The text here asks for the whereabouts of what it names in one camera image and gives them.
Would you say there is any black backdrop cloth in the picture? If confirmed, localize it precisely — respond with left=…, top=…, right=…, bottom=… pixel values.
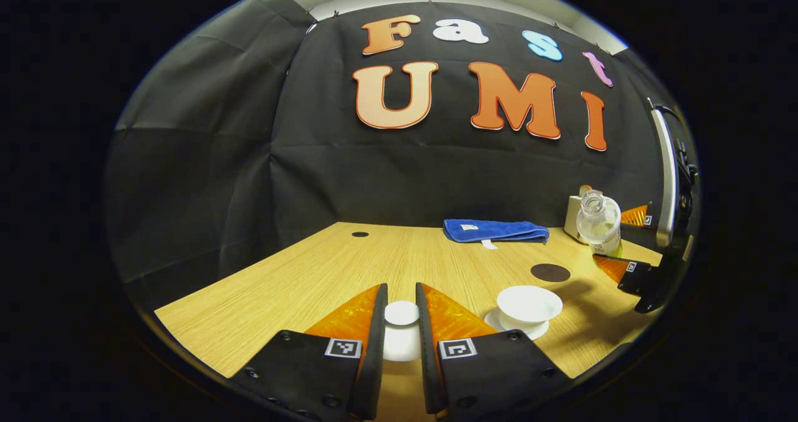
left=103, top=0, right=693, bottom=310

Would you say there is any clear water bottle green label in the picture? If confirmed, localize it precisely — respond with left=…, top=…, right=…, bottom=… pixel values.
left=576, top=190, right=623, bottom=258

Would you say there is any blue towel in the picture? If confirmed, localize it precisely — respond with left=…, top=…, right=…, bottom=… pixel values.
left=443, top=219, right=550, bottom=250

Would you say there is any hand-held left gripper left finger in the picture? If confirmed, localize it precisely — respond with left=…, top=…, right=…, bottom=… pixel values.
left=228, top=283, right=388, bottom=421

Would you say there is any white toaster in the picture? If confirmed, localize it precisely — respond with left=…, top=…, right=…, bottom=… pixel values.
left=564, top=185, right=602, bottom=244

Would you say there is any white saucer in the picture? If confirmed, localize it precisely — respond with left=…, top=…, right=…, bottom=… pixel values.
left=484, top=309, right=550, bottom=340

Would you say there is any dark brown round coaster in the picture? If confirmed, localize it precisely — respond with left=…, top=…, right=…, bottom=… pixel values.
left=531, top=263, right=571, bottom=283

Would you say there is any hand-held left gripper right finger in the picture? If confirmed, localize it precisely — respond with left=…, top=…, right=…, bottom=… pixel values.
left=416, top=282, right=574, bottom=420

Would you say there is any white teacup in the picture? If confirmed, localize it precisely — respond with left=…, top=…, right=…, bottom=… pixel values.
left=497, top=285, right=564, bottom=332

